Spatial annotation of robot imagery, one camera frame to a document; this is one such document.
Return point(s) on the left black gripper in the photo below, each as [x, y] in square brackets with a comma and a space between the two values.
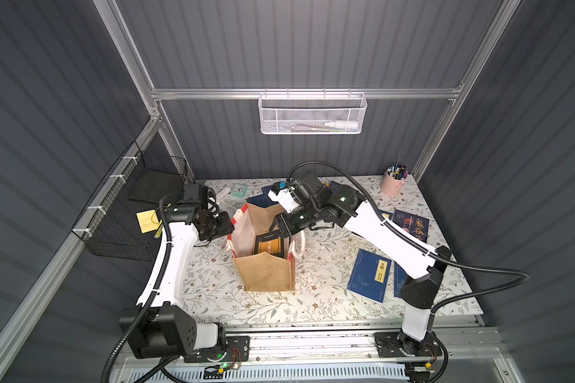
[222, 227]

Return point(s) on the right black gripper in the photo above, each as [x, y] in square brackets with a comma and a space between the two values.
[284, 226]

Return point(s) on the brown gold scroll book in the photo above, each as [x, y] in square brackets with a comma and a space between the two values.
[271, 242]

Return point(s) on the jute canvas bag red trim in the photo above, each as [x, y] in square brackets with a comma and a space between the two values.
[264, 258]

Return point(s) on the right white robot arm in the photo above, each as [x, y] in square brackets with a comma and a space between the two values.
[307, 201]

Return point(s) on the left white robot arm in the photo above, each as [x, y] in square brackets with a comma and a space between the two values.
[159, 325]

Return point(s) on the dark portrait book near bag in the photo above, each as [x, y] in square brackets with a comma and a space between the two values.
[334, 186]

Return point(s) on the blue book back left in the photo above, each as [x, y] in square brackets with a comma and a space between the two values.
[261, 200]

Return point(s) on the blue book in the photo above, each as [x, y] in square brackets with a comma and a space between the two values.
[370, 275]
[387, 216]
[398, 285]
[261, 200]

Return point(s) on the white eraser block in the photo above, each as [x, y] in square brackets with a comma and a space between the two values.
[223, 194]

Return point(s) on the yellow pen in basket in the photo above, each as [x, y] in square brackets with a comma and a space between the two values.
[159, 230]

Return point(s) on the yellow sticky note pad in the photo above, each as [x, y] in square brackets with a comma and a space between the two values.
[148, 221]

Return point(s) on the black tray in side basket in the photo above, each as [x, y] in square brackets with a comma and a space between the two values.
[152, 185]

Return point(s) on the blue book front centre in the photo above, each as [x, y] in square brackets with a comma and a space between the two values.
[370, 275]

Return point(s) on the blue book middle right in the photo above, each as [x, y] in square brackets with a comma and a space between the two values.
[387, 216]

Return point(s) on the pink pen cup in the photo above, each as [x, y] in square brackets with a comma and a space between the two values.
[394, 178]

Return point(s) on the white marker in basket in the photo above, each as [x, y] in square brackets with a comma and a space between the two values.
[342, 125]

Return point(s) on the blue book front right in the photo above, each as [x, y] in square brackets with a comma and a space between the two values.
[398, 285]

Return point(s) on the dark portrait book right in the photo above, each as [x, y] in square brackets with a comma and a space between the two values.
[415, 225]

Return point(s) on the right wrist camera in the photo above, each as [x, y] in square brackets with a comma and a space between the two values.
[281, 193]

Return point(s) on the black wire side basket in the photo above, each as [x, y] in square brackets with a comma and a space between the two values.
[108, 226]

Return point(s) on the white wire wall basket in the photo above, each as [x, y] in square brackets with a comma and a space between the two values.
[304, 113]

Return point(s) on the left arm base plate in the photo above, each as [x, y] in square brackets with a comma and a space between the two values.
[231, 349]

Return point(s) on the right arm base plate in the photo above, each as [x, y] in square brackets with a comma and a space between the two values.
[397, 344]

